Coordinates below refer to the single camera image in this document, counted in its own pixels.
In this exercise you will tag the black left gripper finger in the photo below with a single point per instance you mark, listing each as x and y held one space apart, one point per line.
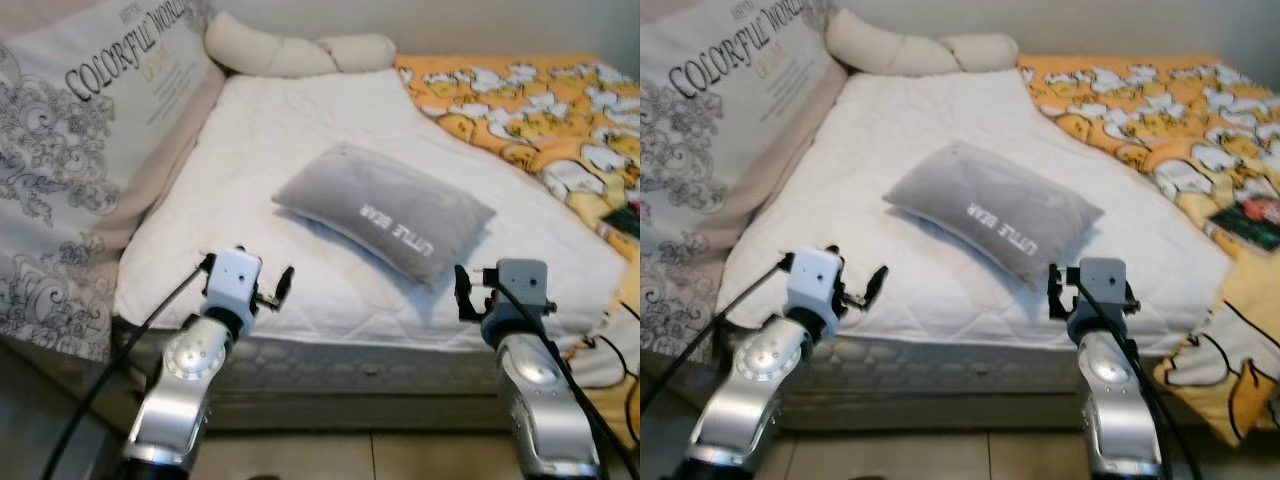
285 280
876 280

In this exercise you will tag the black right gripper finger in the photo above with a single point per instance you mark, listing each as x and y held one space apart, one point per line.
461 277
1054 277

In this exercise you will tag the grey Little Bear pillow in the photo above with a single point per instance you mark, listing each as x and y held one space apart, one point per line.
380 210
990 210

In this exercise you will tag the dark cover book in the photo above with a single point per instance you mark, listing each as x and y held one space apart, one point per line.
1250 222
625 220

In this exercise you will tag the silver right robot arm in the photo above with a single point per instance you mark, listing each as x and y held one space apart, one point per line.
530 390
1110 400

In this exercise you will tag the grey mattress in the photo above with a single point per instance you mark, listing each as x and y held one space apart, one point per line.
950 365
350 365

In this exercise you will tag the beige bed base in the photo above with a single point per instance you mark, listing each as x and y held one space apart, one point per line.
350 410
950 410

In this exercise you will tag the white quilted mattress pad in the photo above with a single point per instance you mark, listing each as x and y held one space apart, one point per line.
300 120
920 120

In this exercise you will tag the yellow cartoon egg blanket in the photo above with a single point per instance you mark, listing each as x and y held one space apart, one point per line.
520 110
1130 100

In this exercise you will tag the beige long bolster pillow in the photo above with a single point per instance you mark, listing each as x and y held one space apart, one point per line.
260 55
880 52

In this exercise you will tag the beige short bolster pillow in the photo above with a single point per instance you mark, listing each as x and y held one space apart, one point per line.
360 52
985 52

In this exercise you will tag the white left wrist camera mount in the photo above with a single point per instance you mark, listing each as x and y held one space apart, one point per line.
815 280
232 280

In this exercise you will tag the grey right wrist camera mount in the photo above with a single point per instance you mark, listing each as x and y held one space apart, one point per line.
520 285
1105 280

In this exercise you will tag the beige padded bed frame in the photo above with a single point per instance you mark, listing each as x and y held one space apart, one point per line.
150 190
780 180

